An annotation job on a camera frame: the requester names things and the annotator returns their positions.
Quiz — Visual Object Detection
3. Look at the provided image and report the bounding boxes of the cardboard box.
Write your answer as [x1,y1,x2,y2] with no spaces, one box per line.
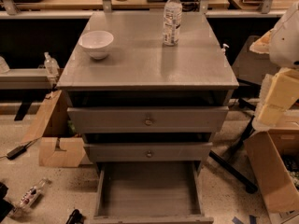
[244,116,299,213]
[21,91,91,168]

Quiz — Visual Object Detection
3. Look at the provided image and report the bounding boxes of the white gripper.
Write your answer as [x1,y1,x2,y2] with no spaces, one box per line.
[249,29,299,126]

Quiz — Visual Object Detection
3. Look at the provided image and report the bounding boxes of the grey drawer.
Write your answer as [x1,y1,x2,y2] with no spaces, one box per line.
[91,161,214,224]
[67,106,228,133]
[84,142,212,162]

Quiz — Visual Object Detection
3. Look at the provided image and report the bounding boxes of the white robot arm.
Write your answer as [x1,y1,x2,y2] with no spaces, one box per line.
[249,2,299,131]

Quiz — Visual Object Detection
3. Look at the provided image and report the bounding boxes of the grey bottom drawer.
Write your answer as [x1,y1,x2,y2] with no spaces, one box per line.
[91,161,214,224]

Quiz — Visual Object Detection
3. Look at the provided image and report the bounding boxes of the grey low shelf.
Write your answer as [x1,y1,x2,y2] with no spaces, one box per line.
[0,68,58,90]

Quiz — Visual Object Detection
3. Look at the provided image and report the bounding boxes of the sanitizer bottle on shelf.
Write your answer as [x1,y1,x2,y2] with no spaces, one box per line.
[44,52,60,77]

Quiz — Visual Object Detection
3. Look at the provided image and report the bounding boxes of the clear plastic water bottle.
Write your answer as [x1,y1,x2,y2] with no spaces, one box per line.
[163,0,182,46]

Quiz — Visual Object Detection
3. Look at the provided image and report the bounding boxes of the cardboard box at right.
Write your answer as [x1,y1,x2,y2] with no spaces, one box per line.
[244,116,299,213]

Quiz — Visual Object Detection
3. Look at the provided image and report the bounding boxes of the black device left edge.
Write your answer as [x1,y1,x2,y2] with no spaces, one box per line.
[0,182,13,223]

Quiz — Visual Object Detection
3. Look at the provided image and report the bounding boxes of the grey middle drawer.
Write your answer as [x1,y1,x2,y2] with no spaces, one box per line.
[84,142,212,162]

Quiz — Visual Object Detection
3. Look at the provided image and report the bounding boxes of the small white pump bottle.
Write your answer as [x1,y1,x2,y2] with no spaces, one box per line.
[221,43,230,55]

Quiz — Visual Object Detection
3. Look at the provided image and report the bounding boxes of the black folding side table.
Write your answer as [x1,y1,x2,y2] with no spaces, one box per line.
[209,35,278,193]

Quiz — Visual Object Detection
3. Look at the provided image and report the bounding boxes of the black object bottom edge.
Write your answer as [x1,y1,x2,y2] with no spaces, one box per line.
[65,209,83,224]

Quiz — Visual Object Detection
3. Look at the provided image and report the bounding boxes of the cardboard box at left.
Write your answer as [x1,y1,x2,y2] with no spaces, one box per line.
[21,91,91,168]

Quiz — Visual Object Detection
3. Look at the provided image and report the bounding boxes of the grey top drawer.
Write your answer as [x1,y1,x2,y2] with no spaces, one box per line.
[67,106,228,133]

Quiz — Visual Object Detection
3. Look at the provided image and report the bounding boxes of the white ceramic bowl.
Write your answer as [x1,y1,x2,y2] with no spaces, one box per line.
[78,31,114,60]

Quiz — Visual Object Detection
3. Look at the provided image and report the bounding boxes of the clear bottle far left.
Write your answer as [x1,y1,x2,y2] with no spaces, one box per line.
[0,56,10,74]

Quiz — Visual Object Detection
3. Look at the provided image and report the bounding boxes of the plastic bottle on floor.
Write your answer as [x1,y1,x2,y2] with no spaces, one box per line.
[8,177,50,218]

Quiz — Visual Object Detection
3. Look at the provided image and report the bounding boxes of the black power adapter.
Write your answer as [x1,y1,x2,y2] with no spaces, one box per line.
[6,140,36,160]

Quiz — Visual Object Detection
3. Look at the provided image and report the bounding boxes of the grey drawer cabinet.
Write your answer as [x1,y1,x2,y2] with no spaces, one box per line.
[56,10,240,170]

